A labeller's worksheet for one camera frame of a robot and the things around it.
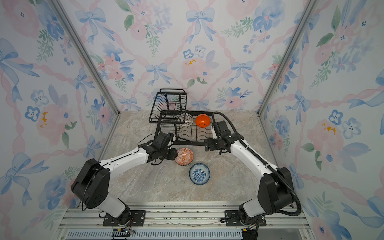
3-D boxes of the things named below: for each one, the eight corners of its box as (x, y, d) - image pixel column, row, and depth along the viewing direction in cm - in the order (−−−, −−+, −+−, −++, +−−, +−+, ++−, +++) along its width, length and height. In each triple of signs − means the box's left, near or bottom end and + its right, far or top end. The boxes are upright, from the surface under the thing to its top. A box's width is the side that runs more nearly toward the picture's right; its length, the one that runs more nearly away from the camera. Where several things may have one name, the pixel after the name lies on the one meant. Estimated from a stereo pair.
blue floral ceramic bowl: (187, 177, 89) (186, 172, 83) (198, 165, 94) (199, 159, 88) (199, 189, 85) (200, 185, 79) (211, 176, 90) (213, 171, 83)
